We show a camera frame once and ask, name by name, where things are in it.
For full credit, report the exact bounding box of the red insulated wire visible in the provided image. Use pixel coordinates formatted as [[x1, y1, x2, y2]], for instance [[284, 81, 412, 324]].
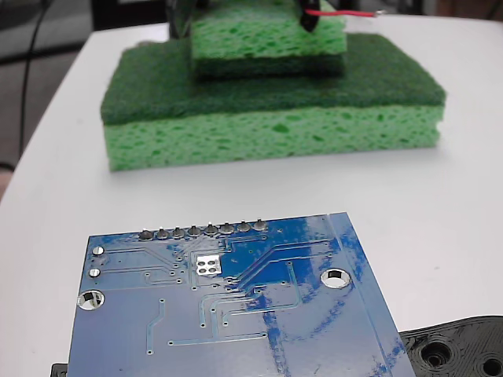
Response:
[[304, 9, 386, 20]]

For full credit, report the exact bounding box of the blue printed circuit board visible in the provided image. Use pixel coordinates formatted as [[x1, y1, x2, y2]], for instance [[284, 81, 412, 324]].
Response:
[[66, 211, 417, 377]]

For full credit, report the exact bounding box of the small green scrub sponge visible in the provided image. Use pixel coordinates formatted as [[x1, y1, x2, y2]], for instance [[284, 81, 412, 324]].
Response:
[[189, 0, 349, 82]]

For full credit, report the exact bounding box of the large green scrub sponge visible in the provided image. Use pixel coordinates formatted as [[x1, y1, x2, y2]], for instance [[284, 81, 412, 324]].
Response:
[[99, 32, 448, 173]]

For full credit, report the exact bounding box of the thin black cable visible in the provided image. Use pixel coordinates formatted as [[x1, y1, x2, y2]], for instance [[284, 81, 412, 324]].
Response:
[[18, 0, 50, 166]]

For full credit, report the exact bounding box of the black plastic holder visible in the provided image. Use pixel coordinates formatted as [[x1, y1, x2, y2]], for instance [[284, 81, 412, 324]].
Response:
[[50, 313, 503, 377]]

